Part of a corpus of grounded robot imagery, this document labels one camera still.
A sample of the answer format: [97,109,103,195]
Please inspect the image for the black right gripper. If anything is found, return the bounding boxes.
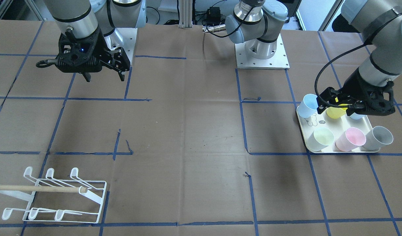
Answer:
[36,26,131,82]

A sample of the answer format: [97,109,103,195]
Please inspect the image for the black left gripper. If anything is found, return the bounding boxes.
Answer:
[317,69,395,114]

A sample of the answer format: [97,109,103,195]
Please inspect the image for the pale green ikea cup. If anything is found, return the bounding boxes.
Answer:
[306,127,335,151]

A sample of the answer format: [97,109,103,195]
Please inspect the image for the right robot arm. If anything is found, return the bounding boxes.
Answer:
[36,0,146,82]

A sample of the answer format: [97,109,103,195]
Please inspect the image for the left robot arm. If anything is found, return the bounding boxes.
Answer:
[225,0,402,116]

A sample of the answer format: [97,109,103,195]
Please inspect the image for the light blue cup far corner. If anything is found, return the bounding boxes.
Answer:
[349,113,366,120]

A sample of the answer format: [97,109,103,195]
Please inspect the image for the yellow ikea cup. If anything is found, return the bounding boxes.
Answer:
[326,107,347,119]

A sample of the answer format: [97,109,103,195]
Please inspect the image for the pink ikea cup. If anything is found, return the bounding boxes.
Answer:
[335,127,367,151]

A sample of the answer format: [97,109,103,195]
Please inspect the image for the grey ikea cup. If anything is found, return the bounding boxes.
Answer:
[363,126,394,151]

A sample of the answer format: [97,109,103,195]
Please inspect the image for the light blue cup near base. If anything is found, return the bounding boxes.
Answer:
[297,94,318,118]

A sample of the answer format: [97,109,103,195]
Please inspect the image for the white rectangular tray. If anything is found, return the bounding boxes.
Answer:
[296,106,373,154]

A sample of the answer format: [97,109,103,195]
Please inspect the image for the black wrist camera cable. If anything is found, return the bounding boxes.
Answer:
[314,43,372,105]

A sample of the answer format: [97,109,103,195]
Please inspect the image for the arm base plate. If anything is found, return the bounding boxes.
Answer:
[116,28,138,66]
[235,35,290,70]

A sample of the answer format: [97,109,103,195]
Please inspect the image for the white wire cup rack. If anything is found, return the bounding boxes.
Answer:
[0,167,107,224]

